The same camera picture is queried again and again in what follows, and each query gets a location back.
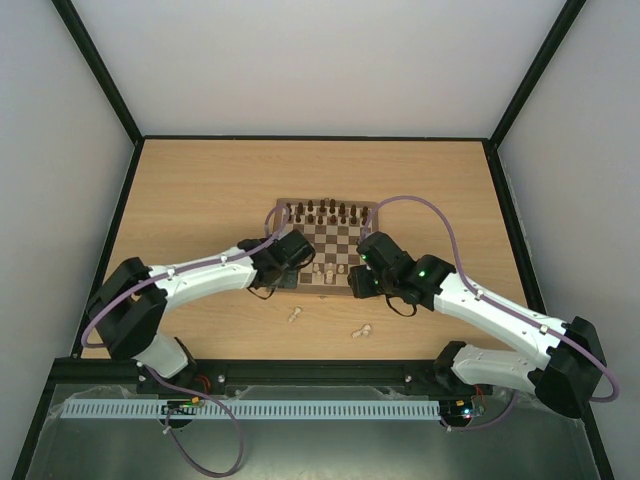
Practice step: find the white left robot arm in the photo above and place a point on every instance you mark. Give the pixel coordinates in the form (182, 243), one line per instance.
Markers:
(126, 311)

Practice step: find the black aluminium frame rail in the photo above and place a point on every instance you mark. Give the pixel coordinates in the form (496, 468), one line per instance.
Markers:
(412, 375)

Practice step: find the wooden folding chess board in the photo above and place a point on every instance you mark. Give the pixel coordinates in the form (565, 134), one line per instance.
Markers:
(332, 243)

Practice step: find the light blue cable duct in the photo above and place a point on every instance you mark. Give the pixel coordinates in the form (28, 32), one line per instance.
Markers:
(253, 410)

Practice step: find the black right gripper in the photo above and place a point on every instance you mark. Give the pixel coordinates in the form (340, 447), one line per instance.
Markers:
(358, 281)

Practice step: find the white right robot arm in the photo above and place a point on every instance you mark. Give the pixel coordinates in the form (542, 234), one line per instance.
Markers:
(559, 362)

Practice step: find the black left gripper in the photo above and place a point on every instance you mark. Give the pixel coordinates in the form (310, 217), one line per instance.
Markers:
(291, 280)

